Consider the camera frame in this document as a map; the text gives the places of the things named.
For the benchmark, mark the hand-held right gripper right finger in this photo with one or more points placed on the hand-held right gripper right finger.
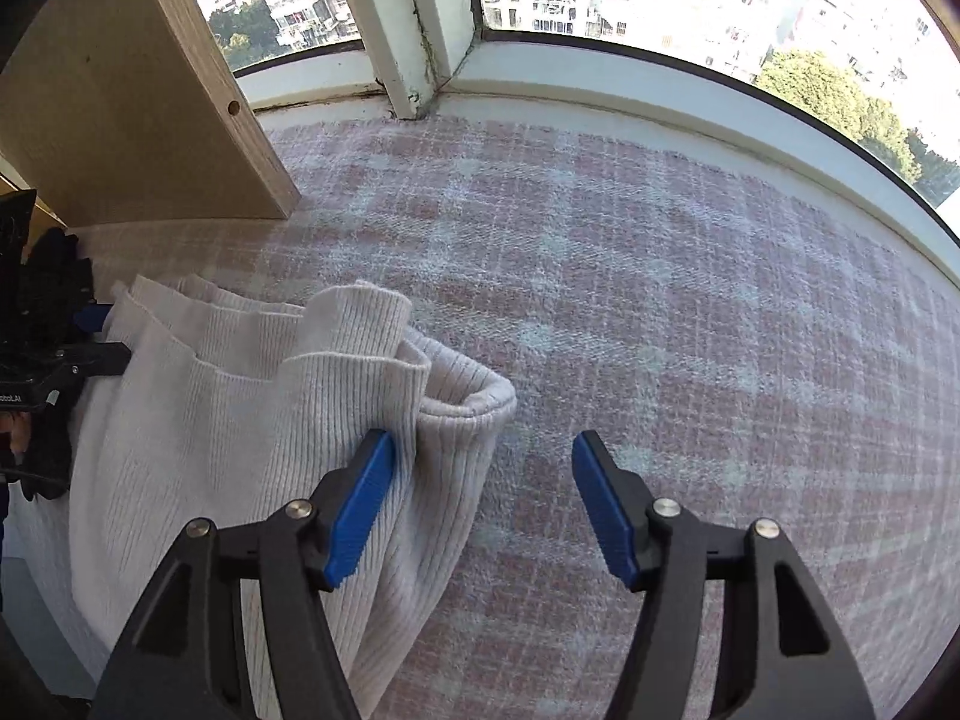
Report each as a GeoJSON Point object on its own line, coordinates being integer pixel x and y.
{"type": "Point", "coordinates": [604, 510]}

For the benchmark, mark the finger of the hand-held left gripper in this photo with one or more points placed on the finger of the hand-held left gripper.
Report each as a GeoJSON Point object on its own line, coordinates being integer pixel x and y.
{"type": "Point", "coordinates": [97, 358]}
{"type": "Point", "coordinates": [94, 316]}

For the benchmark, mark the green tree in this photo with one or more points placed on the green tree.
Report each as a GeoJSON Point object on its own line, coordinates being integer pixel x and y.
{"type": "Point", "coordinates": [832, 97]}
{"type": "Point", "coordinates": [244, 26]}

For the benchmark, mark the black clothes with yellow print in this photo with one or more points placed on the black clothes with yellow print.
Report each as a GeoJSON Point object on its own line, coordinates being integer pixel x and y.
{"type": "Point", "coordinates": [52, 270]}

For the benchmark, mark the pink plaid blanket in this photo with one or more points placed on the pink plaid blanket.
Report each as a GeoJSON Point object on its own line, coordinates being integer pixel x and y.
{"type": "Point", "coordinates": [637, 277]}

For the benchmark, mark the cream ribbed knit sweater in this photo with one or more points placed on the cream ribbed knit sweater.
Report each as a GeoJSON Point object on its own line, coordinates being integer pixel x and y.
{"type": "Point", "coordinates": [225, 450]}

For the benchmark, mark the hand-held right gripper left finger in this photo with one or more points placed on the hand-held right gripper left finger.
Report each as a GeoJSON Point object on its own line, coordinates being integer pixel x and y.
{"type": "Point", "coordinates": [364, 510]}

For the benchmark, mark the wooden panel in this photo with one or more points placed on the wooden panel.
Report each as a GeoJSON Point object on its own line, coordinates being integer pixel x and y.
{"type": "Point", "coordinates": [112, 105]}

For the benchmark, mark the person's left hand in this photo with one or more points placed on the person's left hand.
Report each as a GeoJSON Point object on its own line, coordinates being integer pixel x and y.
{"type": "Point", "coordinates": [15, 436]}

